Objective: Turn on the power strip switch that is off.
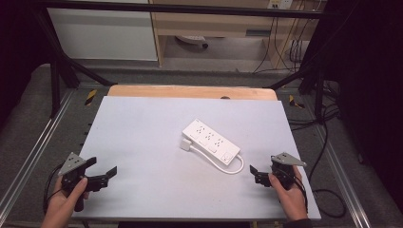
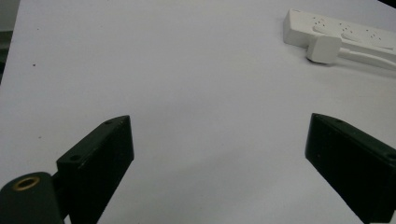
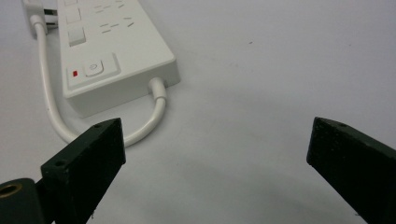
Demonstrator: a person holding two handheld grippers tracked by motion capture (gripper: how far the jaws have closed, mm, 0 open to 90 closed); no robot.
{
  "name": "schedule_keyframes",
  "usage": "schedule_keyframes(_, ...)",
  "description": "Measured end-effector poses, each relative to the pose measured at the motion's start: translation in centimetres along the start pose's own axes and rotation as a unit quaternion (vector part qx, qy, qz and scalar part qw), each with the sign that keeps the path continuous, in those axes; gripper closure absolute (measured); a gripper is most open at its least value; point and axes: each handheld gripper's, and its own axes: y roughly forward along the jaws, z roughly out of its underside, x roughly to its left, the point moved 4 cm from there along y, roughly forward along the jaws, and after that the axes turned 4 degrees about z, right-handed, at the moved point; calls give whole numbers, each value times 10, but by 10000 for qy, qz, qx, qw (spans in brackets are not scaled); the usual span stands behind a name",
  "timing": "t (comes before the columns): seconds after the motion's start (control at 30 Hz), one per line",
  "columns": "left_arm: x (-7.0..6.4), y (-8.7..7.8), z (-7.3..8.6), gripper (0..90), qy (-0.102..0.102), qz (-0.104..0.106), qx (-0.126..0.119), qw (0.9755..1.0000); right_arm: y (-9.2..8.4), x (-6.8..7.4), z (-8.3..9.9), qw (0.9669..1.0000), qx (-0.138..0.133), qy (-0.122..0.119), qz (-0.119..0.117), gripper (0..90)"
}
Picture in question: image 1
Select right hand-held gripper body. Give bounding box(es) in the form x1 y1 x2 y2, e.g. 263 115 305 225
254 152 308 191

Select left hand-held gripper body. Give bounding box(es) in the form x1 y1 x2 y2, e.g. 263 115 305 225
57 151 109 213

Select white power strip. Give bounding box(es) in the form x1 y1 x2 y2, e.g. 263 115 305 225
182 118 241 166

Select white plug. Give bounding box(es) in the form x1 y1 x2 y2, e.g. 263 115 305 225
179 138 193 153

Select person's left hand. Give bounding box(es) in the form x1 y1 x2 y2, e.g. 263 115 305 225
47 175 91 221

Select person's right hand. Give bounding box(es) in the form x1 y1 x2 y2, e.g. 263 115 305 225
268 165 309 222

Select white table board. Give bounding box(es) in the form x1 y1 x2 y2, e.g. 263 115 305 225
71 96 322 221

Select wooden table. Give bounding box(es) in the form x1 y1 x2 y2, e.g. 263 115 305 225
106 84 278 102

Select black curtain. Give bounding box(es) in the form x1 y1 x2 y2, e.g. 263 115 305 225
322 0 403 191
0 0 51 127

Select white cabinet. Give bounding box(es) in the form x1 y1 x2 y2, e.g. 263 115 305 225
47 7 159 62

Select white chair base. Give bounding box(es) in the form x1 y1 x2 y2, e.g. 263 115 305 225
175 34 210 49

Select wooden desk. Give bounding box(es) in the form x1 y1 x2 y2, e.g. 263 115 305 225
147 0 322 69

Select white power strip cable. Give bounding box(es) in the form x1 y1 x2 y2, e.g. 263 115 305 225
189 145 245 176

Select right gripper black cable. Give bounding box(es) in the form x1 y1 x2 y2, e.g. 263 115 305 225
292 174 310 214

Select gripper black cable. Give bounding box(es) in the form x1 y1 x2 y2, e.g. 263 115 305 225
43 162 65 215
292 174 310 214

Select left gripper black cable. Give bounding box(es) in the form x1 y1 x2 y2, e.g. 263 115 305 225
43 162 65 215

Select aluminium rail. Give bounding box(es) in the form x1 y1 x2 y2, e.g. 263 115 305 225
0 90 76 217
316 124 373 228

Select black floor cables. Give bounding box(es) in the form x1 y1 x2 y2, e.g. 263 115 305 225
287 80 349 219

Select hanging black cables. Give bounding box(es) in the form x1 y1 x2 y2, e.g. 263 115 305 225
252 15 307 74

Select white wall socket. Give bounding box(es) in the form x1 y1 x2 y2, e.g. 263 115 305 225
267 0 295 10

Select black metal frame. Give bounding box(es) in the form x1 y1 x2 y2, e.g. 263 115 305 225
30 0 331 123

